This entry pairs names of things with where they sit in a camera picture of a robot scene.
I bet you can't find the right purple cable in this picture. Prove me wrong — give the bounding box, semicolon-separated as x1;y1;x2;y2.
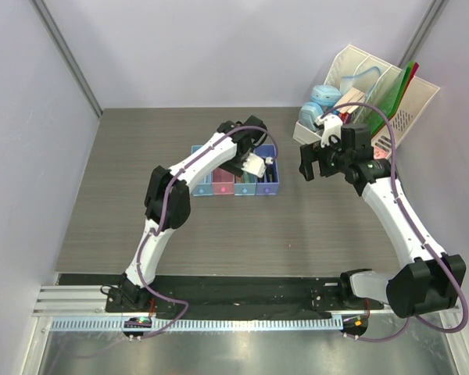
318;102;469;343

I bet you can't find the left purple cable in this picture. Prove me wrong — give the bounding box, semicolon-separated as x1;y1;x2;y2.
134;125;278;339

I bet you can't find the lower blue tape dispenser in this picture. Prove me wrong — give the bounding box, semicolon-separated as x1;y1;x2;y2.
299;102;324;132

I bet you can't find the clear zip bag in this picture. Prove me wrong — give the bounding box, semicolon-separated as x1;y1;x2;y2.
339;66;381;96

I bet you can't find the light blue bin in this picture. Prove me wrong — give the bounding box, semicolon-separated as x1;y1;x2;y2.
189;155;213;197
234;173;257;196

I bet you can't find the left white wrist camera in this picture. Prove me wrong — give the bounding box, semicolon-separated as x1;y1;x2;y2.
242;152;274;178

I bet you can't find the red blue book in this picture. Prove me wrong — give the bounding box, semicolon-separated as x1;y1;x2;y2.
338;112;355;123

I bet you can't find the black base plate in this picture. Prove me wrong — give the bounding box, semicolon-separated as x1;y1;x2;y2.
100;274;384;313

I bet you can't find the aluminium rail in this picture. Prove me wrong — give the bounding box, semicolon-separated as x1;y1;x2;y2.
34;283;391;338

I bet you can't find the blue tape dispenser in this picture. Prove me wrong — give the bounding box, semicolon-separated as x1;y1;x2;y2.
310;84;342;116
299;102;324;132

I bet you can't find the leftmost light blue bin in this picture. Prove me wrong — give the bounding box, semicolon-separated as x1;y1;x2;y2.
189;155;213;197

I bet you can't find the pink sticky note pad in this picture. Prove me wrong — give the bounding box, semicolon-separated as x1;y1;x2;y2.
373;138;392;159

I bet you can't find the purple cap black marker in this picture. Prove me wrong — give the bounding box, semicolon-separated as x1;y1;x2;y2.
266;165;276;183

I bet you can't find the pink bin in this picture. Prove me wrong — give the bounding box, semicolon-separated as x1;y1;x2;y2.
212;168;235;195

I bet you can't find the tan topped book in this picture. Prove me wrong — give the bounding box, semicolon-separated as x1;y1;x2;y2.
335;87;366;115

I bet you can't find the green plastic folder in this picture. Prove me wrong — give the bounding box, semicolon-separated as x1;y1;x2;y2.
366;60;419;137

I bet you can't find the purple bin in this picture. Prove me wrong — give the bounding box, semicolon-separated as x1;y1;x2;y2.
255;144;280;195

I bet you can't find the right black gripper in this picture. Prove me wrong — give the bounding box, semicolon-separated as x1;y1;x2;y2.
299;134;351;181

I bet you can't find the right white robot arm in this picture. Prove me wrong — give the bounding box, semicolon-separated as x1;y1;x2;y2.
299;115;466;318

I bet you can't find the purple cable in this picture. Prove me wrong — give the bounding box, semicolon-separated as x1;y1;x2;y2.
318;102;469;343
134;125;278;339

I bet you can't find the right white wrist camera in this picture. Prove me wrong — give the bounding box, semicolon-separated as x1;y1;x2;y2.
314;114;343;148

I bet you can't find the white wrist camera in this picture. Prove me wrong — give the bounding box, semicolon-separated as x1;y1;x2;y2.
242;152;274;178
314;114;343;148

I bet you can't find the upper blue tape dispenser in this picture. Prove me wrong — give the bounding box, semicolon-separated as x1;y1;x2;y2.
310;84;342;116

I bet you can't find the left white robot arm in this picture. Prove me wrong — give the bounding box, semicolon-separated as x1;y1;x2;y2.
113;116;269;312

